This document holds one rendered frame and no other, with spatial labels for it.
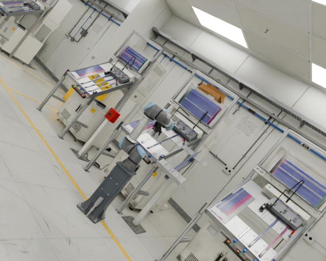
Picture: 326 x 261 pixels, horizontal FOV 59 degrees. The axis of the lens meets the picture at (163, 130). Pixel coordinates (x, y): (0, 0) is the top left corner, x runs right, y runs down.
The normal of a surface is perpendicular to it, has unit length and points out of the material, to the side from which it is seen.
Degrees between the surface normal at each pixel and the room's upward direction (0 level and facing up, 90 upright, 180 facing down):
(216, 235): 90
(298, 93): 90
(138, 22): 90
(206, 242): 90
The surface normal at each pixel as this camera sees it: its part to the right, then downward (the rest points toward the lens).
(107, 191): -0.18, -0.08
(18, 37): 0.64, 0.56
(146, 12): -0.44, -0.30
